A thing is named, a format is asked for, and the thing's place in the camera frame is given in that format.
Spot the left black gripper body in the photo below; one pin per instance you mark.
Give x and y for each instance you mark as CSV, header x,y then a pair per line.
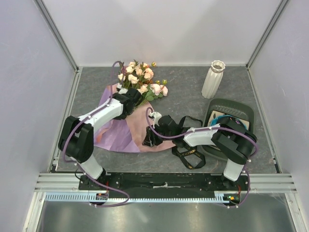
x,y
125,114

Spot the purple pink wrapping paper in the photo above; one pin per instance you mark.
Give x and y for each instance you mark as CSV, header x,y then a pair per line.
x,y
126,136

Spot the pink artificial flower bunch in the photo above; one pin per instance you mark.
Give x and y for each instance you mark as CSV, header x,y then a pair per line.
x,y
140,76

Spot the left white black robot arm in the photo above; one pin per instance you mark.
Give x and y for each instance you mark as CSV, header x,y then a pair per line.
x,y
77,135

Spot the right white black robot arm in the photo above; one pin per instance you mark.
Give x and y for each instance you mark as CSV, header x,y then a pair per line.
x,y
187,143

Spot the white ribbed ceramic vase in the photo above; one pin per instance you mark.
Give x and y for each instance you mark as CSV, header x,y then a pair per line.
x,y
213,79

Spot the blue scalloped plate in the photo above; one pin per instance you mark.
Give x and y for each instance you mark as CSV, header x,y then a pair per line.
x,y
220,118

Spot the dark green plastic tray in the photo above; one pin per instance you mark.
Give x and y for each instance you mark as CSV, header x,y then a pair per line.
x,y
231,108

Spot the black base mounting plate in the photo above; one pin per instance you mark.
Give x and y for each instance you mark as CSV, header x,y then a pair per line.
x,y
173,184

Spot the black round plate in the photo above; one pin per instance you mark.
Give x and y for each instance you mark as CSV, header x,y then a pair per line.
x,y
237,120

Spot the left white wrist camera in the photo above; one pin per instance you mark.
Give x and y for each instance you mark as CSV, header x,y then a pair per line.
x,y
122,90

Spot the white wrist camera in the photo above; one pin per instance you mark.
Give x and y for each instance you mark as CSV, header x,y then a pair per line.
x,y
155,116
122,90

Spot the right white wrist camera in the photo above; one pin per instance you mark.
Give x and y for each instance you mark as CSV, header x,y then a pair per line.
x,y
155,116

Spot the grey slotted cable duct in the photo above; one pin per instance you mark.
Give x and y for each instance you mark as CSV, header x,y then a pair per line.
x,y
107,198

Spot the aluminium frame rail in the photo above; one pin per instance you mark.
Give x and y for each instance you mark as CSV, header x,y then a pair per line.
x,y
257,183

